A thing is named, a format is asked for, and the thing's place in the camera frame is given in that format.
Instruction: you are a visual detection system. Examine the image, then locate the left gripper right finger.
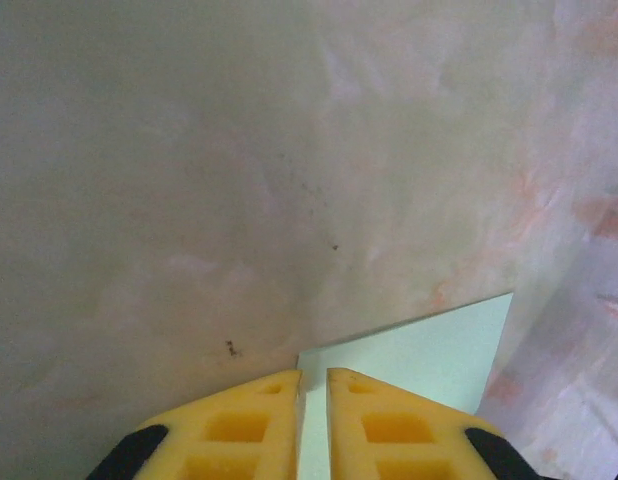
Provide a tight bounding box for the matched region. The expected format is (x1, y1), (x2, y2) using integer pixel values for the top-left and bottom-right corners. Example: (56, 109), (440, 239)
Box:
(326, 367), (540, 480)

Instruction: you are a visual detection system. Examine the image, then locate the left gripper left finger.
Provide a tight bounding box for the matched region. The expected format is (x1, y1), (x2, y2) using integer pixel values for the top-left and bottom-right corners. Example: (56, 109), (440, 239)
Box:
(86, 368), (304, 480)

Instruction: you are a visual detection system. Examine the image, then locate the light green paper sheet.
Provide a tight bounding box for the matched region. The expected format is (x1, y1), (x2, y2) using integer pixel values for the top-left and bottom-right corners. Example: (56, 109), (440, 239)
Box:
(296, 292), (515, 480)

